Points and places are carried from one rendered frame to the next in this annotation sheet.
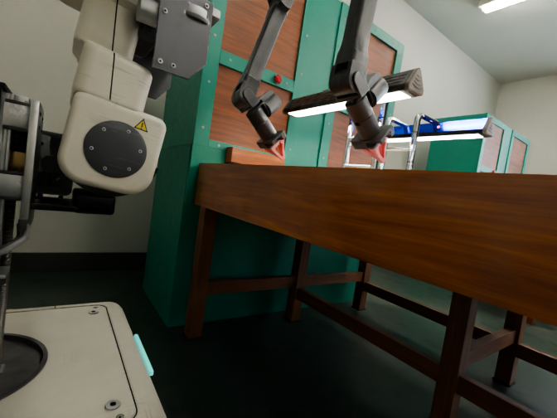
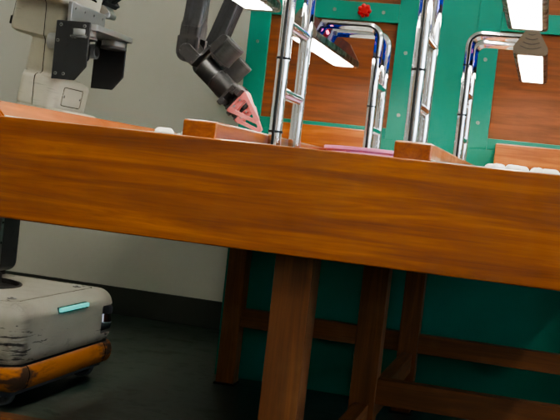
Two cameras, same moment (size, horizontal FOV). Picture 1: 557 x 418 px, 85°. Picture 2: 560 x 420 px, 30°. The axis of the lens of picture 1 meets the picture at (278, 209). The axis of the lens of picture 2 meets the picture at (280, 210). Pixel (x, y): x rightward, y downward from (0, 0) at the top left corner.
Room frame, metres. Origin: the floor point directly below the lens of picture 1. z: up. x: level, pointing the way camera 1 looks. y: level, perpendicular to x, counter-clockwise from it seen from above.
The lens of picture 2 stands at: (-0.74, -2.37, 0.70)
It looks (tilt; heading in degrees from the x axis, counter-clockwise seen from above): 2 degrees down; 50
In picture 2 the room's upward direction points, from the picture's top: 6 degrees clockwise
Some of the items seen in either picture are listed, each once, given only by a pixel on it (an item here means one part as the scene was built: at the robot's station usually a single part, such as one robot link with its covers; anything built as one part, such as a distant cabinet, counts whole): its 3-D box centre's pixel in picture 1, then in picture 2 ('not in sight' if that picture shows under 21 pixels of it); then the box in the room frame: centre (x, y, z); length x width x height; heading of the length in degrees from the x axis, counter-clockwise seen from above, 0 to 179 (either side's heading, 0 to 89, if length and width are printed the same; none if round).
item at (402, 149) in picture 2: not in sight; (458, 187); (1.09, -0.78, 0.71); 1.81 x 0.06 x 0.11; 36
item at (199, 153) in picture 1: (271, 232); (437, 272); (1.96, 0.02, 0.42); 1.36 x 0.55 x 0.84; 126
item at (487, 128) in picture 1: (418, 131); (532, 57); (1.51, -0.62, 1.08); 0.62 x 0.08 x 0.07; 36
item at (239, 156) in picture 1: (256, 159); (327, 137); (1.49, 0.14, 0.83); 0.30 x 0.06 x 0.07; 126
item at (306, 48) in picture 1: (292, 92); (467, 9); (1.96, 0.02, 1.32); 1.36 x 0.55 x 0.95; 126
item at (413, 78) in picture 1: (340, 96); (327, 40); (1.17, -0.17, 1.08); 0.62 x 0.08 x 0.07; 36
